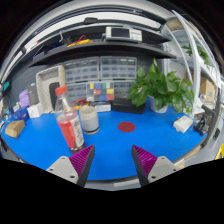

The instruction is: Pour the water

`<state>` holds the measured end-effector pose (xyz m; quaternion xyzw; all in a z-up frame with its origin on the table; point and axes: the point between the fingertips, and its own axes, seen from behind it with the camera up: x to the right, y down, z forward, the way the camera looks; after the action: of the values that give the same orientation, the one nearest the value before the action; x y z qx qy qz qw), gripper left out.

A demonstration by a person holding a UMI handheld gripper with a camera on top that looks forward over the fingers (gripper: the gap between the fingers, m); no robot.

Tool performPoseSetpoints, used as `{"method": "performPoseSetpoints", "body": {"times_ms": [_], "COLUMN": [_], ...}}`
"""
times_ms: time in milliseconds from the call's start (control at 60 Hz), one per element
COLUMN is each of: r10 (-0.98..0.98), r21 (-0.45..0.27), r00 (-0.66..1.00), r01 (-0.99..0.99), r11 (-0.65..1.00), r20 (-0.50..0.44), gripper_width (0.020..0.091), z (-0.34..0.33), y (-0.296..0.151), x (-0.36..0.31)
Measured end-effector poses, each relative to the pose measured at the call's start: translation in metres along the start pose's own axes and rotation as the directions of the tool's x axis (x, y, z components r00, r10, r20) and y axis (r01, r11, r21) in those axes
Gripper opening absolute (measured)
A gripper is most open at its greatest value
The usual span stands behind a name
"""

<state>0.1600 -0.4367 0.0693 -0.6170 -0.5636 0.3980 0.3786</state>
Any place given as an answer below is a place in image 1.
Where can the white metal rack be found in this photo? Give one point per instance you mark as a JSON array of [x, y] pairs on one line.
[[195, 60]]

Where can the black clamp tool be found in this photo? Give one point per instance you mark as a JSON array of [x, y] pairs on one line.
[[204, 122]]

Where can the flat round red coaster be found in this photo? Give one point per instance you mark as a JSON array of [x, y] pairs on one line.
[[126, 126]]

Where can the blue box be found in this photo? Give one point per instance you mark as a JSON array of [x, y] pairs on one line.
[[20, 114]]

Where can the black flat box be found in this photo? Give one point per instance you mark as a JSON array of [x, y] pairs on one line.
[[125, 106]]

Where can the grey drawer organiser cabinet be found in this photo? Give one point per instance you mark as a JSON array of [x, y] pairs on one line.
[[100, 75]]

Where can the brown cardboard box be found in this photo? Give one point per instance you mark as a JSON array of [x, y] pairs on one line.
[[206, 89]]

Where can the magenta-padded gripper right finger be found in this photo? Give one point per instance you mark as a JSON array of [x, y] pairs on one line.
[[156, 166]]

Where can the white power adapter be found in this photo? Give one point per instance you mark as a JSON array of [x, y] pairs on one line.
[[182, 123]]

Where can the white cup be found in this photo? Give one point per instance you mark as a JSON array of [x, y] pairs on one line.
[[89, 119]]

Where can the white moulded packaging tray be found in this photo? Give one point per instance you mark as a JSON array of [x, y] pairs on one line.
[[50, 86]]

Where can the small white box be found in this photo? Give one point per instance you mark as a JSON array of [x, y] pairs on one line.
[[34, 110]]

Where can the dark wall shelf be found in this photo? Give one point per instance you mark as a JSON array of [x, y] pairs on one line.
[[100, 46]]

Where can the green potted plant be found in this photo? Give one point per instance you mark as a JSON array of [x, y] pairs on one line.
[[160, 88]]

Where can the white oscilloscope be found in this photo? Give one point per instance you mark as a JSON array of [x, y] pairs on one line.
[[124, 33]]

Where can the purple bag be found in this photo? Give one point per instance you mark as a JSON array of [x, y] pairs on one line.
[[24, 98]]

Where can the small cardboard box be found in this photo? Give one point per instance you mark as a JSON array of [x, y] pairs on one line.
[[14, 128]]

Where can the clear bottle with red label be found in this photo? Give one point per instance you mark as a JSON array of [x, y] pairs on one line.
[[69, 125]]

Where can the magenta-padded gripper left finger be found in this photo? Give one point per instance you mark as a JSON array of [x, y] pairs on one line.
[[68, 168]]

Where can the colourful parts organiser box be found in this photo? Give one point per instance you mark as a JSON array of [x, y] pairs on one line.
[[100, 90]]

